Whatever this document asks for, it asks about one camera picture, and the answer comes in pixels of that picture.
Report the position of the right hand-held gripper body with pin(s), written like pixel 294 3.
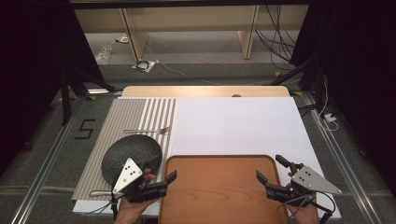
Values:
pixel 311 180

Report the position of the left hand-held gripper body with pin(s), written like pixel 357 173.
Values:
pixel 127 175

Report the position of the black round plate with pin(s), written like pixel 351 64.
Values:
pixel 134 152

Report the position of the silver fork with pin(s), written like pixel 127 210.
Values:
pixel 146 131

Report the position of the brown wooden tray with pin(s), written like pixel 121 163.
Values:
pixel 218 189

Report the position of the person's right hand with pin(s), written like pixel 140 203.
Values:
pixel 306 214

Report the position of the striped placemat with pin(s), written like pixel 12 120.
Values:
pixel 124 118

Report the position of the white board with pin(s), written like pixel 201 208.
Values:
pixel 233 124

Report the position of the black metal stand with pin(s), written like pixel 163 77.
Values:
pixel 319 90
pixel 65 99

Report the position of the black curtain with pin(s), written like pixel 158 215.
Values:
pixel 358 77
pixel 31 62

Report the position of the clear plastic bag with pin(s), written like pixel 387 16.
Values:
pixel 104 55

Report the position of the light wooden desk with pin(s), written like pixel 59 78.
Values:
pixel 137 43

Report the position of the small white packet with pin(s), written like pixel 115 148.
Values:
pixel 122 39

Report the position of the aluminium floor rail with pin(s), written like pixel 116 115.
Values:
pixel 342 161
pixel 43 165

